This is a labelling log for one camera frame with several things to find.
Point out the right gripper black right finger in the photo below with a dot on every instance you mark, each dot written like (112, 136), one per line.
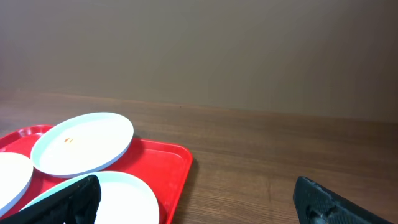
(315, 203)

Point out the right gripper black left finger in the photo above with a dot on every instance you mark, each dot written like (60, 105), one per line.
(75, 204)

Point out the white plate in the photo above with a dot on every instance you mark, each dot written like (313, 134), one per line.
(16, 175)
(124, 198)
(83, 144)

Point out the red plastic tray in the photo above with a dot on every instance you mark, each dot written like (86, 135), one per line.
(163, 166)

